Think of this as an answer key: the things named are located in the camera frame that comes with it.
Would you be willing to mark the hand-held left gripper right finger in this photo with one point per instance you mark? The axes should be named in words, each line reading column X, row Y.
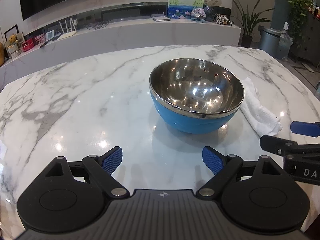
column 212, row 158

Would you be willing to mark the flat white device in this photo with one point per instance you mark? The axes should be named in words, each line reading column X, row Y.
column 161, row 18

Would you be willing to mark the teddy bear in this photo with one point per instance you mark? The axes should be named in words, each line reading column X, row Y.
column 12, row 42

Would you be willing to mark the lotus pond painting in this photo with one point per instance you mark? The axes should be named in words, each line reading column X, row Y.
column 183, row 6

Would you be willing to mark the red box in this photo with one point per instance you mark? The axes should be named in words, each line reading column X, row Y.
column 28, row 46

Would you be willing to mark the black picture frame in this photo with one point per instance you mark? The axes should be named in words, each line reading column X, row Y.
column 10, row 31

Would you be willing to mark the black remote control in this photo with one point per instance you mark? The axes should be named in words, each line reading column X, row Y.
column 45, row 43

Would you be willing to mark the potted long-leaf plant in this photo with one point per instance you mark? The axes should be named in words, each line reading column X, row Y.
column 246, row 23

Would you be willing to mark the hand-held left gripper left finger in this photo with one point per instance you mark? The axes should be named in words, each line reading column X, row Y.
column 112, row 158

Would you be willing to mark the small white display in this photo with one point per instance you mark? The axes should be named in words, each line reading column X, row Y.
column 49, row 35

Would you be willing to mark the white router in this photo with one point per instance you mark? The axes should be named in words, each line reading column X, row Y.
column 68, row 33

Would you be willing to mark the marble television console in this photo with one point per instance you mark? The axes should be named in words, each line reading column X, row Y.
column 150, row 33

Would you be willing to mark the white cloth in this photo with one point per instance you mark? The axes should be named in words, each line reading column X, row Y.
column 260, row 112

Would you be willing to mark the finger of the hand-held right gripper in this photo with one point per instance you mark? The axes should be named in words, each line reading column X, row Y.
column 272, row 143
column 303, row 128

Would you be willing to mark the dark glass jar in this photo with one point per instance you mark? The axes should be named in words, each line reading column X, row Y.
column 209, row 12

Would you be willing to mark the dark cabinet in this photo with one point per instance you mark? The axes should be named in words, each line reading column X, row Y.
column 308, row 40

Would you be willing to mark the trailing green plant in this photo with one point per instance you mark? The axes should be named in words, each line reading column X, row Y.
column 298, row 7

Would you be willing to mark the blue steel bowl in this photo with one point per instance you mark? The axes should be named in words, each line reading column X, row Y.
column 190, row 87

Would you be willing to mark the black white cow figurines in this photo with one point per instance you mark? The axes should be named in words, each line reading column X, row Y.
column 222, row 19

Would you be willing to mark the photo card stand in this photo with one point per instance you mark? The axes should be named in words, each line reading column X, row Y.
column 198, row 15

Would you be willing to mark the grey trash bin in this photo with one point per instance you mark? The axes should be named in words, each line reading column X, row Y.
column 270, row 42

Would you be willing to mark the pink patterned box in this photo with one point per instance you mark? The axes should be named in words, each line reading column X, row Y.
column 39, row 39

